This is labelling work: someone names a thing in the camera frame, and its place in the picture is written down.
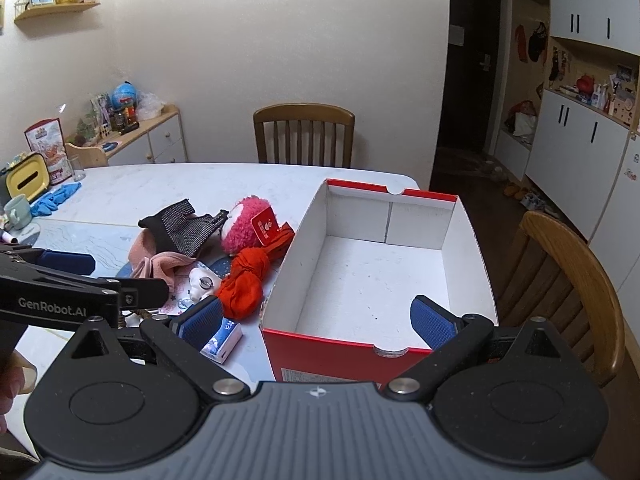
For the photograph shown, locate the blue globe toy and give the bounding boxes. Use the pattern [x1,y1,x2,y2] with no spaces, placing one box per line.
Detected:
[112,82,138,111]

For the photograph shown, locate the wooden wall shelf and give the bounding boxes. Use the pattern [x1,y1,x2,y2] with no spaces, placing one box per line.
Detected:
[13,0,102,22]

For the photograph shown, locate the blue tissue packet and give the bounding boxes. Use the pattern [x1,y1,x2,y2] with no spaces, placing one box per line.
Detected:
[201,319,244,363]

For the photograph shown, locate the red bag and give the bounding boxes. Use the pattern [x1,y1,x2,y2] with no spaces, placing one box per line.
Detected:
[505,101,538,136]

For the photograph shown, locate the red printed box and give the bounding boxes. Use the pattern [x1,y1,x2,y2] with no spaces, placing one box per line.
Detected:
[24,118,68,186]

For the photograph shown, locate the dark small bottles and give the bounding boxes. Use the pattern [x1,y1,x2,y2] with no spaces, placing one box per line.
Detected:
[110,105,139,134]

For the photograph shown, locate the printed table mat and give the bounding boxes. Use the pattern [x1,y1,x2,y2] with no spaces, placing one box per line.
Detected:
[30,219,151,281]

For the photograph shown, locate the dark wooden slatted chair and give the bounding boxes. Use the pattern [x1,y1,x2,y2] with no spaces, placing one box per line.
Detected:
[253,103,356,168]

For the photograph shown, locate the pink cloth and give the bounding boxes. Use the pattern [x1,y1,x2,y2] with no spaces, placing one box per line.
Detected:
[127,227,198,293]

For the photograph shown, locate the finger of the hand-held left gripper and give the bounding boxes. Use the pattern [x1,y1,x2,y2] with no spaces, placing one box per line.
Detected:
[0,245,97,277]
[0,260,170,312]

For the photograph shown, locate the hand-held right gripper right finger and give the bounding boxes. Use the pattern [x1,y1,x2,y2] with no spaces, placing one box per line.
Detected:
[381,295,571,405]

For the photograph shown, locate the green mug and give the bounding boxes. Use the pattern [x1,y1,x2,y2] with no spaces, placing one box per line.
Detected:
[4,196,33,231]

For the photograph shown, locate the black mesh cloth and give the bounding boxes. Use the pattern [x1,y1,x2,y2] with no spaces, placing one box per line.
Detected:
[138,198,231,256]

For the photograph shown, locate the hanging hats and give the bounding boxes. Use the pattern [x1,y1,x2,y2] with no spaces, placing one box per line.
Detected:
[515,22,549,64]

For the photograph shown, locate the white cabinet unit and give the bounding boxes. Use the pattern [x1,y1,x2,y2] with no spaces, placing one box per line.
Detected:
[495,0,640,306]

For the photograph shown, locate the red cloth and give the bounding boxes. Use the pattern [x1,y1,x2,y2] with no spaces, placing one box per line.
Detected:
[216,222,297,320]

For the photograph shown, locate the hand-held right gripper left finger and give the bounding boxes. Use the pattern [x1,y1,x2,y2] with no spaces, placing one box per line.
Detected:
[70,295,253,403]

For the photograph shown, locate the small white plush keychain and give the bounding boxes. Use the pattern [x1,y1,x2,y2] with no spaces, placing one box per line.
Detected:
[187,266,221,306]

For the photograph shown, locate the white cartoon printed cloth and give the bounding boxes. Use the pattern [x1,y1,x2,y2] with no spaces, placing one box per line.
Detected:
[159,280,201,318]

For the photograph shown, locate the pink plush toy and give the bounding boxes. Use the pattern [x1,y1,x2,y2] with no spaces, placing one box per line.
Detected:
[220,196,281,256]

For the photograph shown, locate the clear plastic bag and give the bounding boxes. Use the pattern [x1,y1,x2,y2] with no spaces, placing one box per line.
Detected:
[136,92,165,121]

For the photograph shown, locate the blue gloves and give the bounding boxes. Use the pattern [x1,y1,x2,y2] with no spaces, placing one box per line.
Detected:
[30,182,82,218]

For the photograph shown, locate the person's left hand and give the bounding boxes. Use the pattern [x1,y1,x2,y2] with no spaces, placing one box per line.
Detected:
[0,351,38,435]

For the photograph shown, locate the light wooden curved chair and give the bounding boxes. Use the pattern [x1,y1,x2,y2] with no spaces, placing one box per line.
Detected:
[495,210,626,388]

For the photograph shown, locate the yellow tissue box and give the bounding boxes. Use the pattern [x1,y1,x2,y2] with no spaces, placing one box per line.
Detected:
[0,152,50,206]

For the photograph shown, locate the white side cabinet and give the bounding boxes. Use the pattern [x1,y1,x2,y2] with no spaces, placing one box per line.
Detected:
[97,105,189,166]

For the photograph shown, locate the red and white cardboard box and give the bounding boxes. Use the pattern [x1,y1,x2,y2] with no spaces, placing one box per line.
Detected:
[259,178,500,398]

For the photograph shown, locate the dark door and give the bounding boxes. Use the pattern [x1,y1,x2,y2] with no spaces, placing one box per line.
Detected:
[440,0,503,151]

